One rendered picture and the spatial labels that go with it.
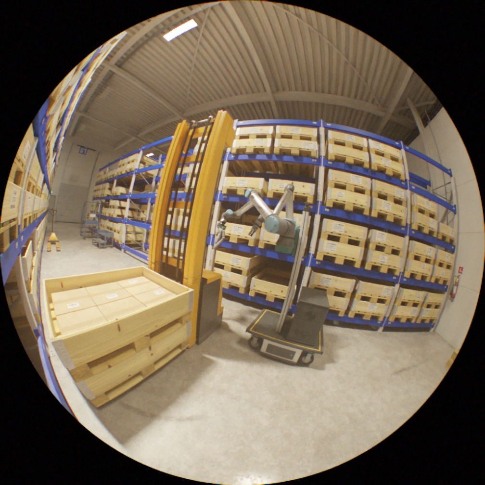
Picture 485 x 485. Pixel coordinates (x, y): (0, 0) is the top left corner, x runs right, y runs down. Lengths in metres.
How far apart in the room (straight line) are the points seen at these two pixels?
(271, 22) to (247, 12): 0.81
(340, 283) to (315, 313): 1.23
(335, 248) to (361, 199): 0.98
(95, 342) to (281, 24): 7.33
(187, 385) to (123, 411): 0.67
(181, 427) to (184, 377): 0.55
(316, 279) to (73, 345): 2.91
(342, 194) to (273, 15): 5.83
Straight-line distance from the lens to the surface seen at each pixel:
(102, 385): 1.32
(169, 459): 1.44
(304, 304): 1.68
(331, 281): 2.79
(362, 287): 3.00
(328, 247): 2.68
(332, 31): 6.67
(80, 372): 1.16
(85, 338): 1.01
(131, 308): 1.34
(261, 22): 6.71
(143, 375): 1.51
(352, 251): 2.79
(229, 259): 2.93
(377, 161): 3.45
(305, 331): 1.83
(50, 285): 1.68
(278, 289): 2.79
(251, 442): 1.50
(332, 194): 2.83
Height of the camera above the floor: 1.43
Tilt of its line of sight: 4 degrees down
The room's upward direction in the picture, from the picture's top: 10 degrees clockwise
